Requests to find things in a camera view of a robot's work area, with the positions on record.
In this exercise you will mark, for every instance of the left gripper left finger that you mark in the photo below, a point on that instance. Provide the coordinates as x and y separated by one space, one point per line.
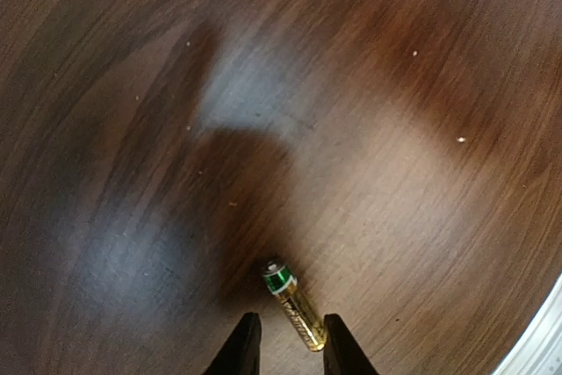
240 354

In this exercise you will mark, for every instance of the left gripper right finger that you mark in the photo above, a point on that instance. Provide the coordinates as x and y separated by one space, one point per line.
342 354

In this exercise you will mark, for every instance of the gold green battery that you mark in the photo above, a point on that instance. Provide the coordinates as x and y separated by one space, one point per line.
284 286

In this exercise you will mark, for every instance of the front aluminium rail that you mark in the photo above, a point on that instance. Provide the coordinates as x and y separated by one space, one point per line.
538 351

